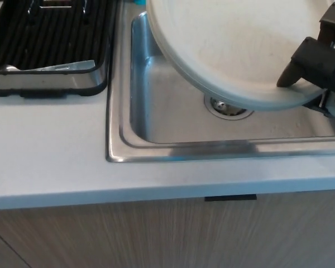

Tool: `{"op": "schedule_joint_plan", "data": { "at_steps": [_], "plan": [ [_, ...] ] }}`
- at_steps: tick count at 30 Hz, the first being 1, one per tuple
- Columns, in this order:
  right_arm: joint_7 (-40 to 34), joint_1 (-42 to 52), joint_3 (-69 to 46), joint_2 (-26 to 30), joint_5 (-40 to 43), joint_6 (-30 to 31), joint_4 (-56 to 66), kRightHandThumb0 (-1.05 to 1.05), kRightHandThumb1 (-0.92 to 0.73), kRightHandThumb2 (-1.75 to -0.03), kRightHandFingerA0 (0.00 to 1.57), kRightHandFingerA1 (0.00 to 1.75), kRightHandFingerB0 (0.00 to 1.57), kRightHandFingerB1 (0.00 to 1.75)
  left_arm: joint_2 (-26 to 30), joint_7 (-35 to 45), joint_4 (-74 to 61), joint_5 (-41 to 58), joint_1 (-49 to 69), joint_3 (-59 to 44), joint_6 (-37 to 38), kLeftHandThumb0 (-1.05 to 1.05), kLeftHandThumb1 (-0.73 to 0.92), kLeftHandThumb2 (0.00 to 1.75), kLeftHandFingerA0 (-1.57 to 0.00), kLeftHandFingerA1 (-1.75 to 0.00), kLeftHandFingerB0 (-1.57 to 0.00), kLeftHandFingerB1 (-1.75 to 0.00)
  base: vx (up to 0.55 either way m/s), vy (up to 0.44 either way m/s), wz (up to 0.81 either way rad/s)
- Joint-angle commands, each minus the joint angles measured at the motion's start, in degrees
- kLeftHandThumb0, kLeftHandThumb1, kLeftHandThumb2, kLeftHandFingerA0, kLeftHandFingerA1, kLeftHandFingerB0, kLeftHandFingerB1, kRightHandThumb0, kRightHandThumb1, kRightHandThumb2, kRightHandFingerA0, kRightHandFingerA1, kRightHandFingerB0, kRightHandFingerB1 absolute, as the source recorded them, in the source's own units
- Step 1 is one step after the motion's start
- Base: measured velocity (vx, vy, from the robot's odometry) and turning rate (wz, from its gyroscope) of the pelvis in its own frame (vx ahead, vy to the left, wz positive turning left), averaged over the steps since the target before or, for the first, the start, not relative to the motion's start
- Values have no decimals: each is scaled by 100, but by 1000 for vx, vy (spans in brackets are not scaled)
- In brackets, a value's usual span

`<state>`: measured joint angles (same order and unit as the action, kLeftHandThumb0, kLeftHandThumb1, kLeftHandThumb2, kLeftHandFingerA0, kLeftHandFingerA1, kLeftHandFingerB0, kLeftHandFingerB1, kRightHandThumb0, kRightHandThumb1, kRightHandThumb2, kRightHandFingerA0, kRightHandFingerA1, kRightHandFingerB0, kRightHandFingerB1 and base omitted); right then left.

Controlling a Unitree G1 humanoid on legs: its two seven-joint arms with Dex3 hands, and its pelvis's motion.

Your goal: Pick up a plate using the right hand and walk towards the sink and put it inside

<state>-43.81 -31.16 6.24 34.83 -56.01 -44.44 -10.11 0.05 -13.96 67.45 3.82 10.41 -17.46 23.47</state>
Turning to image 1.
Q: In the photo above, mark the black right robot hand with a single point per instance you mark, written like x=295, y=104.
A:
x=318, y=64

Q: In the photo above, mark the white paper plate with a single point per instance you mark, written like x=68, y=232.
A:
x=226, y=42

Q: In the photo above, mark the metal sink drain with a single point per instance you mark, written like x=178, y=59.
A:
x=220, y=111

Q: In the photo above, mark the stainless steel sink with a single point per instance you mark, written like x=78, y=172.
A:
x=170, y=117

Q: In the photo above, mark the black tab under counter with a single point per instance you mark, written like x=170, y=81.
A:
x=230, y=198

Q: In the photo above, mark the teal object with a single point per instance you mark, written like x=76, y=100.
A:
x=139, y=2

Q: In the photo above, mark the plain wood cabinet door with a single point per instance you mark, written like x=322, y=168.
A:
x=184, y=237

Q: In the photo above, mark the black steel dish rack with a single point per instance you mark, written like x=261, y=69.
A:
x=44, y=81

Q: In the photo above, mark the silver spoon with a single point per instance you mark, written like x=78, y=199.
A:
x=9, y=67

